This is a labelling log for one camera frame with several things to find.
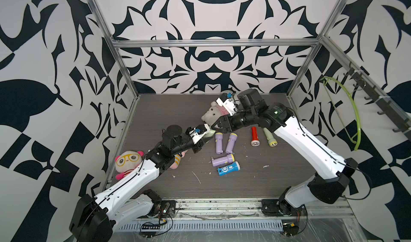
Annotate purple flashlight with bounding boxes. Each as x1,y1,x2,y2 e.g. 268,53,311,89
215,132,224,154
225,133,238,154

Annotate green flashlight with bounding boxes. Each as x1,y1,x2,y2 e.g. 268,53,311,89
263,128,278,147
204,130,216,138

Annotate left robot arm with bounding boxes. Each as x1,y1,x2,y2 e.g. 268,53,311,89
69,123,215,242

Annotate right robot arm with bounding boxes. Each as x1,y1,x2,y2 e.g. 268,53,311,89
212,89,358,209

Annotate purple flashlight lying sideways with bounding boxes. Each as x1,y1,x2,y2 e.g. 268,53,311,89
211,154,235,167

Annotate blue flashlight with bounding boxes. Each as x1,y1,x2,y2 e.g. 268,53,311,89
217,161,241,176

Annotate white teddy bear pink shirt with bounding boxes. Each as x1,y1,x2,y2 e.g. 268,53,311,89
201,90,242,126

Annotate pink striped plush pig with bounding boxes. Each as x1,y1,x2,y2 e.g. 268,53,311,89
170,151,187,169

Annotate panda plush pink striped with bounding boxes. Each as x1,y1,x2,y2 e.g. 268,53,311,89
115,151,144,181

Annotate black hook rack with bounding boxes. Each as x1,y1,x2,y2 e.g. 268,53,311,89
345,62,411,140

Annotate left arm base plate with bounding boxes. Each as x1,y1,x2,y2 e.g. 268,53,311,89
137,200,177,218

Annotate black connector left cable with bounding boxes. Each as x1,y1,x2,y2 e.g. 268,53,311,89
140,222,161,239

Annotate black connector cable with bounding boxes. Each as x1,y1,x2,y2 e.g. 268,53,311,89
140,222,161,239
281,222,300,237

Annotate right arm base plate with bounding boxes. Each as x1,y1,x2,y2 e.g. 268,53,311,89
261,199,307,217

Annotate black connector right cable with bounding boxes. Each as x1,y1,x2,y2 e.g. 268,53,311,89
281,222,300,237

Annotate green hoop on wall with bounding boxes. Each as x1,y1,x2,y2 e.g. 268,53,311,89
321,76,362,151

